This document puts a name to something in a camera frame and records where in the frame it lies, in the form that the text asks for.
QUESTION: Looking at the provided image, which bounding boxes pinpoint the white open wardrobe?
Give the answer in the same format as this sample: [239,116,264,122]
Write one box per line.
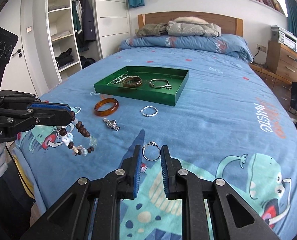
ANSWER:
[45,0,130,83]

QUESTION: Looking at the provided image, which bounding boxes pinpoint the silver chain bracelet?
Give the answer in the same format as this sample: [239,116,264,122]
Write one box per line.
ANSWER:
[109,74,130,85]

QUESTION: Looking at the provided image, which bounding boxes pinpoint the wooden drawer dresser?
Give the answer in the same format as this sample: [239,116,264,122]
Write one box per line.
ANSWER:
[250,41,297,111]

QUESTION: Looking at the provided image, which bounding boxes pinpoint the dark brown wooden bangle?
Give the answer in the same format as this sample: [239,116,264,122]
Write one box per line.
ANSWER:
[122,76,142,88]

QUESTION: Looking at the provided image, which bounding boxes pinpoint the blue cartoon duvet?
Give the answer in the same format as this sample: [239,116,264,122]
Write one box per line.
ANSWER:
[13,38,297,239]

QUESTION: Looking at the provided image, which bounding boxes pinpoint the green metal tray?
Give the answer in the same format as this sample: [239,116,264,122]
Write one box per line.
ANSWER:
[94,66,189,106]

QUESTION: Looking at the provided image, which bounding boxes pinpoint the amber resin bangle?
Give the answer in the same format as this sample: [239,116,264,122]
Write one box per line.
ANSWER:
[94,98,119,116]

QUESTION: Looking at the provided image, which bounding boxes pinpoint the silver ring bracelet with knot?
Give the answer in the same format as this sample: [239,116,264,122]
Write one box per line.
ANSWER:
[141,141,162,162]

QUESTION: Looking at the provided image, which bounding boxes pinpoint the white door with handle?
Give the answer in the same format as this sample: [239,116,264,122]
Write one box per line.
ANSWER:
[0,0,36,94]

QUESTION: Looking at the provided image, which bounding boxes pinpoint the white printer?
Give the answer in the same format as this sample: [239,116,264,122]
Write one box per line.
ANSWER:
[271,25,297,52]

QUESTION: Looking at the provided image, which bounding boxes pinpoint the dark hanging coat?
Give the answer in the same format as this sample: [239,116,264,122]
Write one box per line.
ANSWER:
[71,0,96,52]

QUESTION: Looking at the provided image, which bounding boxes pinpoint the silver watch clasp piece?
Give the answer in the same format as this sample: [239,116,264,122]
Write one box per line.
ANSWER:
[103,118,120,131]

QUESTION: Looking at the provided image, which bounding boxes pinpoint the thin silver bangle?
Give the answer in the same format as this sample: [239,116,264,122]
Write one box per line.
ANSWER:
[149,79,169,89]

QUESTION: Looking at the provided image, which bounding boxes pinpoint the twisted silver bangle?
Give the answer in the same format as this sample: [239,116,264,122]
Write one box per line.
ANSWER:
[140,106,158,118]

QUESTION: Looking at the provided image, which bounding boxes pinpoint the grey puffer jacket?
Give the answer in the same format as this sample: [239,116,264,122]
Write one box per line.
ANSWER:
[167,16,222,37]

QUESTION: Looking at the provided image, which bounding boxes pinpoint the wooden headboard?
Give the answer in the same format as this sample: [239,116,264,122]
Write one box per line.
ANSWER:
[138,11,244,37]

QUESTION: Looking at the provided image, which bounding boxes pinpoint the olive green jacket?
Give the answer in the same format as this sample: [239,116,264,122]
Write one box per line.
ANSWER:
[136,23,168,38]

